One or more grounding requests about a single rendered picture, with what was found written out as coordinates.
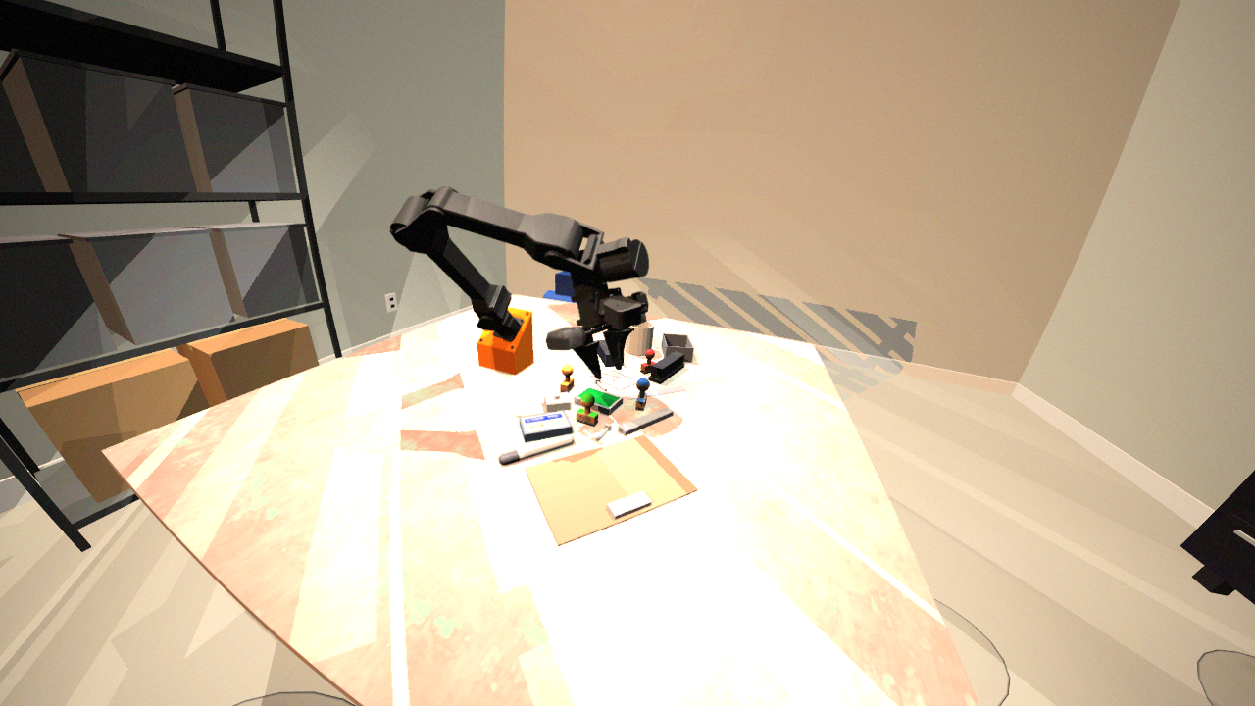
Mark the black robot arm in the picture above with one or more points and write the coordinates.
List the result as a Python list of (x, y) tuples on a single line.
[(550, 239)]

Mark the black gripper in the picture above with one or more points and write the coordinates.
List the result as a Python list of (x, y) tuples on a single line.
[(580, 339)]

